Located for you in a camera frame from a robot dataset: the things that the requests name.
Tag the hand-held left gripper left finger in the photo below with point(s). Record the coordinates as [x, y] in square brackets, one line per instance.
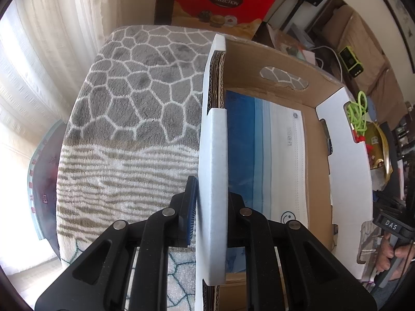
[191, 201]

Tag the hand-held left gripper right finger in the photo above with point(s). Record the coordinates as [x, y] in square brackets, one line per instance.
[236, 220]

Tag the white cardboard box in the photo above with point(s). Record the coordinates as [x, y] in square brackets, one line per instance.
[212, 168]

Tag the gold snack bag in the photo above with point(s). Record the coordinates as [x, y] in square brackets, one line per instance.
[379, 149]

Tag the red ribbon ornament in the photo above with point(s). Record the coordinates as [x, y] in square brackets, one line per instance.
[359, 139]

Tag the person's right hand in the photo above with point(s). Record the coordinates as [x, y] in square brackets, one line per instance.
[403, 252]

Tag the blue white face mask pack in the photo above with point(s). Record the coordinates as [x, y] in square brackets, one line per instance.
[278, 155]

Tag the grey patterned blanket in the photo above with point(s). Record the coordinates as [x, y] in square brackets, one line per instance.
[129, 103]

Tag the green portable radio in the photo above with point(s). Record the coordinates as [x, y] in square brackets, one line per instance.
[350, 61]

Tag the beige sofa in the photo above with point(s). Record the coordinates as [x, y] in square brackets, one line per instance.
[373, 55]

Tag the white curtain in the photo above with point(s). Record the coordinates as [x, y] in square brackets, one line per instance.
[48, 55]

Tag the framed wall picture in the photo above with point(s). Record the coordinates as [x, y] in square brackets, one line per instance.
[405, 22]

